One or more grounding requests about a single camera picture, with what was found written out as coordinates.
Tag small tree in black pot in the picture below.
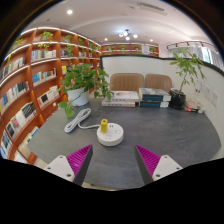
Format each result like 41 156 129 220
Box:
169 47 207 110

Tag dark book with white pages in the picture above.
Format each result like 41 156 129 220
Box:
138 99 170 109

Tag recessed ceiling spotlights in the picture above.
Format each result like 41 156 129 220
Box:
65 8 109 43

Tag light grey curtain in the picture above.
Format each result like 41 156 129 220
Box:
168 44 224 71

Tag black ceiling track light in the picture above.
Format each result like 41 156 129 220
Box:
165 40 214 51

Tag leafy plant in white pot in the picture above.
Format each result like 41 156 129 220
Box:
58 63 114 119

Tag round white power strip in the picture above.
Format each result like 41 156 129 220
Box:
96 122 125 147

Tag yellow charger block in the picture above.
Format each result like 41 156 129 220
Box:
100 118 109 134

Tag ceiling chandelier lamp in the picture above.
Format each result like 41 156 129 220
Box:
118 29 139 42

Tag large white book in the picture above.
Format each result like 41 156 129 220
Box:
109 90 141 103

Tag small stack of colourful books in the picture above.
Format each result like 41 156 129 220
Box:
184 100 205 114

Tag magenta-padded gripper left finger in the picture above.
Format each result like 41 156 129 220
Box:
43 143 94 187

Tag white wall socket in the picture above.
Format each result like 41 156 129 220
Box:
211 90 220 107
203 85 213 100

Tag white power strip cable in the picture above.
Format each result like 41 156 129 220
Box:
63 107 102 134

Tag thin white book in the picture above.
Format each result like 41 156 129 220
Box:
101 99 137 108

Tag ceiling air conditioner vent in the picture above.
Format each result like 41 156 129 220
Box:
128 2 168 16

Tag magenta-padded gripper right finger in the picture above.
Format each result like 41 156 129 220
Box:
134 144 184 186

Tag clear standing sign holder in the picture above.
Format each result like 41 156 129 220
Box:
194 79 204 101

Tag tan upholstered chair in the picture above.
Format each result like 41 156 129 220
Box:
144 73 173 94
109 72 145 93

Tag orange wooden shelf unit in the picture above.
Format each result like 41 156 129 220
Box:
0 26 160 165

